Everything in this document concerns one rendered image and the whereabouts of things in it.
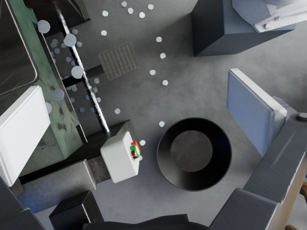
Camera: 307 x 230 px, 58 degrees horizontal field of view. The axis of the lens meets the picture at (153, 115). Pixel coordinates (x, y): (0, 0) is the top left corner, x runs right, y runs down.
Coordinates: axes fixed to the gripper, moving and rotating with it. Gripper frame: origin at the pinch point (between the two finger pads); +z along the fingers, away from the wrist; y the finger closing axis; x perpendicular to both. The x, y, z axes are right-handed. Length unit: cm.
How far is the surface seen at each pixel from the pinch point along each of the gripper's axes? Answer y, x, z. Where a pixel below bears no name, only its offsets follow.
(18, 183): -23.5, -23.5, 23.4
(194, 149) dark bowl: 19, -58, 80
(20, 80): -15.3, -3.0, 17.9
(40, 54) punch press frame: -21.1, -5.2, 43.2
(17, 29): -14.9, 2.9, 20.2
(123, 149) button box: -4.6, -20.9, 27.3
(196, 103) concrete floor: 21, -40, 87
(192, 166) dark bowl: 17, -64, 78
